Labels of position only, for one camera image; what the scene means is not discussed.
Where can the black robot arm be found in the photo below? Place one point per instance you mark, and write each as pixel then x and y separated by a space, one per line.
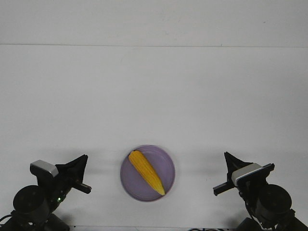
pixel 269 205
pixel 34 205

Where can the yellow corn cob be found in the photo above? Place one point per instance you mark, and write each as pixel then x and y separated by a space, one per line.
pixel 147 171

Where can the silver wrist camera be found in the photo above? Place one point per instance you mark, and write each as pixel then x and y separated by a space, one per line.
pixel 244 172
pixel 41 168

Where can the purple round plate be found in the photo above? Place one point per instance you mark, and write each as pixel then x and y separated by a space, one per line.
pixel 135 186

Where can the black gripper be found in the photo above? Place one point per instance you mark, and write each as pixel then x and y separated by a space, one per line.
pixel 56 188
pixel 248 184

